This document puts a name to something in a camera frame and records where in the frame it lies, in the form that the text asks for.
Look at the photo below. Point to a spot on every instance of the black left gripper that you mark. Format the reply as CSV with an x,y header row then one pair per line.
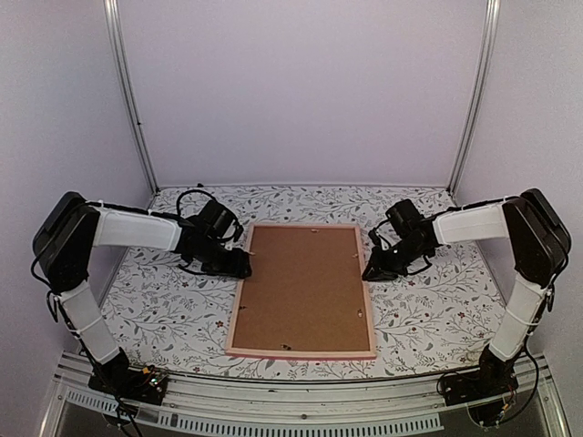
x,y
237,266

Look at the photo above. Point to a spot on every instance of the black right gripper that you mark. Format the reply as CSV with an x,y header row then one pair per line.
x,y
382,271

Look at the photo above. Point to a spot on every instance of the brown cardboard backing board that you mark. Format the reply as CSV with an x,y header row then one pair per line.
x,y
300,287

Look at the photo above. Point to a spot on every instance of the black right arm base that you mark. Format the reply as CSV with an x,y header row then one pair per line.
x,y
488,396

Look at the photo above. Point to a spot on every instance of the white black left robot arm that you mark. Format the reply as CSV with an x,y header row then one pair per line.
x,y
64,243

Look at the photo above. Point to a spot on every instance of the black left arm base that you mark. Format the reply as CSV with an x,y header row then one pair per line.
x,y
148,384

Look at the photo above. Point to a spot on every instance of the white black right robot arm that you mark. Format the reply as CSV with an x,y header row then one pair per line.
x,y
540,244

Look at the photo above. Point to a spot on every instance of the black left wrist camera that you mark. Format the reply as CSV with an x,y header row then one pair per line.
x,y
215,220

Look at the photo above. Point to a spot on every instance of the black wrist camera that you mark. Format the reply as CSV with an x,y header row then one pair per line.
x,y
403,217
215,220

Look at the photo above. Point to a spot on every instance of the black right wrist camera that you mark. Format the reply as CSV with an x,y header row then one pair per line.
x,y
403,217

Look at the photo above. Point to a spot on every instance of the aluminium front table rail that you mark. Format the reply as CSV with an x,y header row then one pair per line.
x,y
200,405

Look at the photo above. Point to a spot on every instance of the right aluminium corner post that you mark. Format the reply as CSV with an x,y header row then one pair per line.
x,y
486,51

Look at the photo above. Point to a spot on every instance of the aluminium corner post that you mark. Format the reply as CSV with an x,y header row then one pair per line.
x,y
486,51
115,34

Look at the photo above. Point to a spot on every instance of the left aluminium corner post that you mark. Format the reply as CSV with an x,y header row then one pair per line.
x,y
115,34

